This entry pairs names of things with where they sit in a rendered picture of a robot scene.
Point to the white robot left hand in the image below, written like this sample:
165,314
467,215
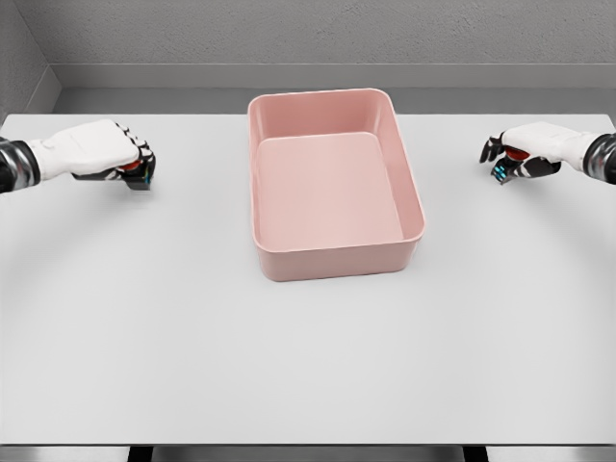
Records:
91,149

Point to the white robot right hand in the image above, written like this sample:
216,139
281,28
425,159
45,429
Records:
534,140

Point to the red-buttoned black industrial switch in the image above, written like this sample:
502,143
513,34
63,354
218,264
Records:
137,178
505,166

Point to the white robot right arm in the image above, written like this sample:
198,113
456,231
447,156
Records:
599,155

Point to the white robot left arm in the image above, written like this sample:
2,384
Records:
21,162

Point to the pink plastic basket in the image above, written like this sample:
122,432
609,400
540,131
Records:
332,192

